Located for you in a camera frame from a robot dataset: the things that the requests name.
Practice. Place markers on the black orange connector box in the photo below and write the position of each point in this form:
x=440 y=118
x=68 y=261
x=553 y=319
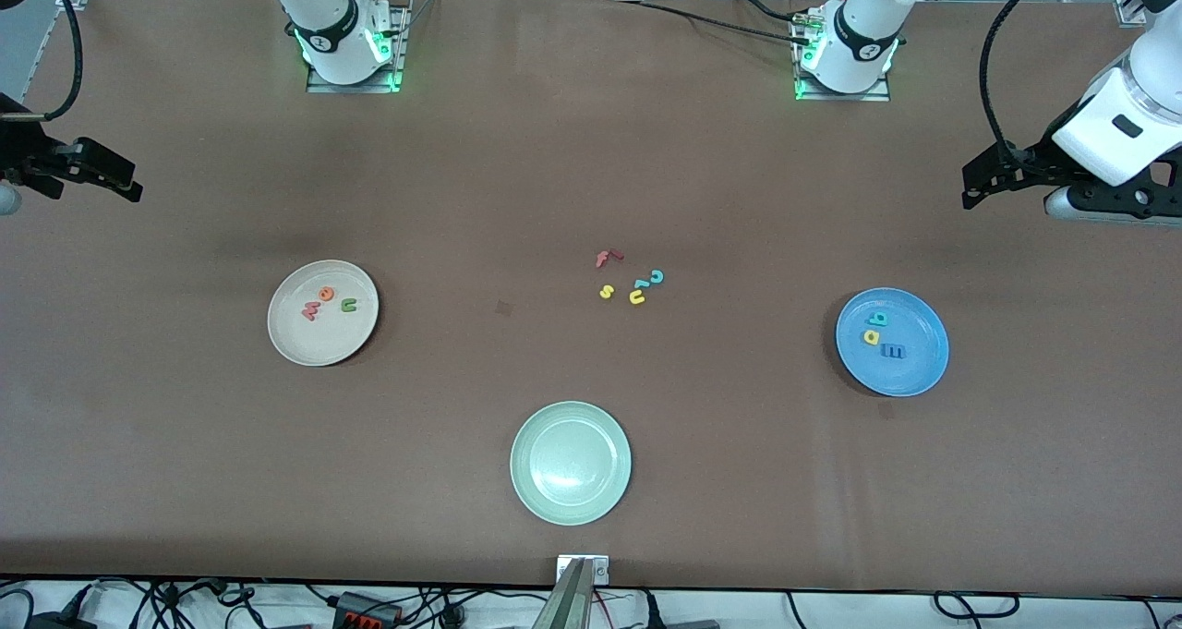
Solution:
x=365 y=610

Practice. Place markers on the pale green plate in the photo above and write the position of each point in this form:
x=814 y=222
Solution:
x=571 y=463

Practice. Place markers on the red foam letter w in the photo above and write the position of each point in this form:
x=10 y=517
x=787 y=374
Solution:
x=310 y=312

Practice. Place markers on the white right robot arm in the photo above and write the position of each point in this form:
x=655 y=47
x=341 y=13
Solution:
x=332 y=38

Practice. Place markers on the grey aluminium mount bar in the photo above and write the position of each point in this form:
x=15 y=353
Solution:
x=565 y=606

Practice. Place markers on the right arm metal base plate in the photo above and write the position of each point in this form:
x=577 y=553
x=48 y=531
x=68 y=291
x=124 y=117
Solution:
x=397 y=70

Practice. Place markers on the beige brown plate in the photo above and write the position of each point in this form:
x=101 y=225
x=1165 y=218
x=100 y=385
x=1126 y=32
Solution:
x=323 y=343

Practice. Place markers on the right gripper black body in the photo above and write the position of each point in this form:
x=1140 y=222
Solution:
x=20 y=151

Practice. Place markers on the blue plate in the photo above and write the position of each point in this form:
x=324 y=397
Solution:
x=910 y=375

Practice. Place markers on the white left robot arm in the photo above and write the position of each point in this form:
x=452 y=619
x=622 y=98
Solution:
x=859 y=47

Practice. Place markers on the teal foam letter q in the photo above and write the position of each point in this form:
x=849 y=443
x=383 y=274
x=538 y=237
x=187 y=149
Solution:
x=879 y=319

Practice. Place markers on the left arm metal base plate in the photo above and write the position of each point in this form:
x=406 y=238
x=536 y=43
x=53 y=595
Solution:
x=882 y=96

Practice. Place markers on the blue foam letter E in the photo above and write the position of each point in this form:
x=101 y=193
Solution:
x=893 y=351

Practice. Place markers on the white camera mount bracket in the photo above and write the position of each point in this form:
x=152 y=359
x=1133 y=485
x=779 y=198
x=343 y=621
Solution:
x=600 y=572

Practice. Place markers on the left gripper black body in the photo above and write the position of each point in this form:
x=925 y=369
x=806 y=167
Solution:
x=1041 y=159

